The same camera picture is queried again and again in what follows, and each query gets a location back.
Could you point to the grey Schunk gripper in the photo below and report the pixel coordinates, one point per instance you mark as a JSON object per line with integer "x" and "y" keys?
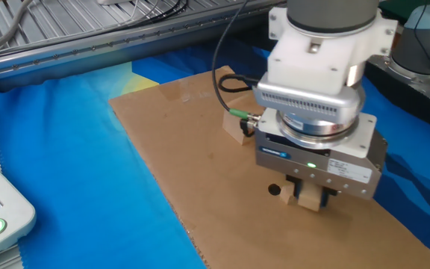
{"x": 312, "y": 168}

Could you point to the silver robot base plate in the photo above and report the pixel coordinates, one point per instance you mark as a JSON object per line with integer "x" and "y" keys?
{"x": 424, "y": 89}

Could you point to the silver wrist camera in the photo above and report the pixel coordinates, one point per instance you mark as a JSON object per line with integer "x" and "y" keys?
{"x": 312, "y": 101}

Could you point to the brown cardboard sheet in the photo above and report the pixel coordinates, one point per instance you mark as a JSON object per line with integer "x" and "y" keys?
{"x": 200, "y": 187}

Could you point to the large wooden cube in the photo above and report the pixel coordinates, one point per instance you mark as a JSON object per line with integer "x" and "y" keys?
{"x": 233, "y": 130}

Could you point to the blue mountain print cloth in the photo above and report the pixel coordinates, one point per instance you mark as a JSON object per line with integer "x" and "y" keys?
{"x": 69, "y": 149}

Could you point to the silver force torque sensor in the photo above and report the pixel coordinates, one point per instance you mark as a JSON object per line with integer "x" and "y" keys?
{"x": 312, "y": 130}

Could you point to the aluminium slotted rail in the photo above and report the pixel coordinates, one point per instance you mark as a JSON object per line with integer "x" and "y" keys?
{"x": 88, "y": 56}

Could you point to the black round mark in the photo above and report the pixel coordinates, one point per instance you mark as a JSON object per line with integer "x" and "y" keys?
{"x": 273, "y": 190}

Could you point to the white teach pendant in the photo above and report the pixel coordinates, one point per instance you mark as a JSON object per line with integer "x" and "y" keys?
{"x": 9, "y": 209}

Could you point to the medium wooden cube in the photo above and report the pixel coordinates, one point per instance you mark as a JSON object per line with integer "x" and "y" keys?
{"x": 310, "y": 198}

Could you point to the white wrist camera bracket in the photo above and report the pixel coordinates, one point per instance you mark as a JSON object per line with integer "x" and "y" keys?
{"x": 304, "y": 67}

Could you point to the white gripper adapter plate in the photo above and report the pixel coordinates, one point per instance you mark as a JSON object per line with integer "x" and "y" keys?
{"x": 360, "y": 138}

